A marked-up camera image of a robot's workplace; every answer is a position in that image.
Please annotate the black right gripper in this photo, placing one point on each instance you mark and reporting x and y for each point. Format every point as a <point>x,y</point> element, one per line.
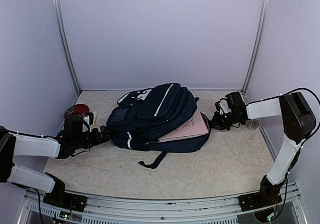
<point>216,123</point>

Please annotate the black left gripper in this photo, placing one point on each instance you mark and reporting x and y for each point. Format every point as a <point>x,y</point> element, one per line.
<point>98,139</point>

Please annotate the pink booklet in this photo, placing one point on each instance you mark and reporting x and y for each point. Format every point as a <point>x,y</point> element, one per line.
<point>193,127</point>

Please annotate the navy blue student backpack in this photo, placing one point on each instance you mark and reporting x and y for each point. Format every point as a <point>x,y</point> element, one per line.
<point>143,117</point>

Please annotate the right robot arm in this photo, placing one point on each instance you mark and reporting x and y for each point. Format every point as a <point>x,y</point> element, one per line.
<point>296,119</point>

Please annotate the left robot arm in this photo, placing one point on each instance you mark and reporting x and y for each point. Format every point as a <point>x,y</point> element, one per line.
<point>76,137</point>

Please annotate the yellow highlighter marker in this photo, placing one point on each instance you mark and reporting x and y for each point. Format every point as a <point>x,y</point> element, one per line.
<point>95,115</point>

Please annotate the floral ceramic mug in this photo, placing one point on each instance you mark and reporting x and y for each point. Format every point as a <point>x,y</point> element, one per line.
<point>253,124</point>

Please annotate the red floral bowl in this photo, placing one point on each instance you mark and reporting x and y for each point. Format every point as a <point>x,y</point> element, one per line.
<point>77,110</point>

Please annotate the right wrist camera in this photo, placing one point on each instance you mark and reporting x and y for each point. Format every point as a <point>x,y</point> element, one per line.
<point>222,106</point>

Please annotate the aluminium corner post left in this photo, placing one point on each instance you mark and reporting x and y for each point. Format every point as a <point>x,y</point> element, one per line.
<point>65,45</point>

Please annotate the aluminium corner post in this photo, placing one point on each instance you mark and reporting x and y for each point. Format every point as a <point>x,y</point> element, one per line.
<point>65,45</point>
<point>256,45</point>

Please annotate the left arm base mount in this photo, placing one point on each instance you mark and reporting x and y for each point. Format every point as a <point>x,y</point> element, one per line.
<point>58,197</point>

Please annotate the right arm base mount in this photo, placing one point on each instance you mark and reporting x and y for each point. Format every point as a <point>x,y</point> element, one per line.
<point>267,195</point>

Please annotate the aluminium front rail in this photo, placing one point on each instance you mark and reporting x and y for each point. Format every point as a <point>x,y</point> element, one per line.
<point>231,209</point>

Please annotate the aluminium corner post right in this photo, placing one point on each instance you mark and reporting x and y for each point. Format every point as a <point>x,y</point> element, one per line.
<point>256,45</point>

